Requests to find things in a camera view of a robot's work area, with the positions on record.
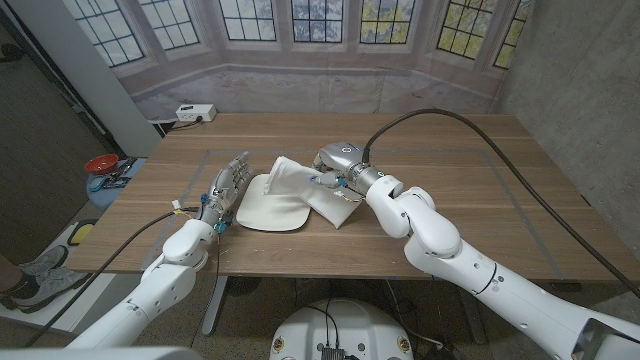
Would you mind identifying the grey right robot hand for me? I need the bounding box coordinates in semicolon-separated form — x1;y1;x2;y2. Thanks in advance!
312;141;391;199

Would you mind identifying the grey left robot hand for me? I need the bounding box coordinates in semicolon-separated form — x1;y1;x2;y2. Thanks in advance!
197;151;254;234

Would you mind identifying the white square plate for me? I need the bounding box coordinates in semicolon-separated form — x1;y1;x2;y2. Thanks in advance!
235;173;312;233

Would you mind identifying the white cloth napkin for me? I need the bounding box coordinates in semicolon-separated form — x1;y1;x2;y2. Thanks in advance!
262;155;362;230

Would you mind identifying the printed window backdrop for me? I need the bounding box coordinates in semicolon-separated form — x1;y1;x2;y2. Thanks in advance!
62;0;534;121

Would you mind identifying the white power strip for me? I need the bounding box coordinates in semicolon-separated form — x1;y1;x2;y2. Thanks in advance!
175;103;218;124

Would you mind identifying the blue round stool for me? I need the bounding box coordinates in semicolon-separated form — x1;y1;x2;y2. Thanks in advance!
86;157;147;212

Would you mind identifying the grey table leg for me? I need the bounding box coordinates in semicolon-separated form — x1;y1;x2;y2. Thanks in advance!
201;275;230;336
454;287;489;345

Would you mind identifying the red bowl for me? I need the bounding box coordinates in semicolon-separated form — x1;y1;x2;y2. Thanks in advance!
83;153;120;175

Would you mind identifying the yellow black foot pedal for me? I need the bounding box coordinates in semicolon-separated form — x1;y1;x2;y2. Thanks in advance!
67;219;99;247

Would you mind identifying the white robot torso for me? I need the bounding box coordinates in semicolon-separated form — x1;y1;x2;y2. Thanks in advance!
269;298;415;360

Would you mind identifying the grey sneaker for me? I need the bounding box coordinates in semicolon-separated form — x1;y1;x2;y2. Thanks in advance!
8;266;94;314
13;244;69;277

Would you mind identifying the white floor mat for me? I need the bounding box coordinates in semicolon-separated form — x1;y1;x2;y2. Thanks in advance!
0;219;121;331

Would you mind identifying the person's leg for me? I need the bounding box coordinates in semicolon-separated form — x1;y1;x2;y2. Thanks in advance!
0;255;26;297

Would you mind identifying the black power strip cable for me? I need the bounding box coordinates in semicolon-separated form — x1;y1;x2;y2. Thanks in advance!
169;115;204;132

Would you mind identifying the thin black left wrist cable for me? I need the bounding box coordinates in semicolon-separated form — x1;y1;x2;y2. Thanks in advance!
198;230;224;351

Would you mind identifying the blue handled tool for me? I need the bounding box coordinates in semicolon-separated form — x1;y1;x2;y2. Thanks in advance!
88;172;134;192

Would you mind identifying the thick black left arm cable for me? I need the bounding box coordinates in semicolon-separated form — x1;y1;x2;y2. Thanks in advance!
22;207;201;349

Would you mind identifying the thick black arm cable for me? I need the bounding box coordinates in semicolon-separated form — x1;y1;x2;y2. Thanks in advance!
22;207;201;349
362;108;640;299

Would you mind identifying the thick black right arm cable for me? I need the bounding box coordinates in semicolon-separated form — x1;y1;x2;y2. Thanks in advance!
362;108;640;299

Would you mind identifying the dark perforated wall panel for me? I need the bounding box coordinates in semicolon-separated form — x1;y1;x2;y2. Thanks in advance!
0;19;121;261

